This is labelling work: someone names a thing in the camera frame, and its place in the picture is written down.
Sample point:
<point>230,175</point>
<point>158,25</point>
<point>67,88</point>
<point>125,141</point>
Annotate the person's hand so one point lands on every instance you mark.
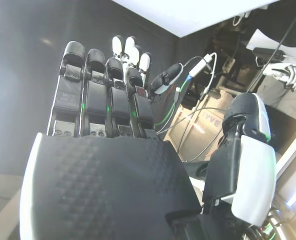
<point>291,75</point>

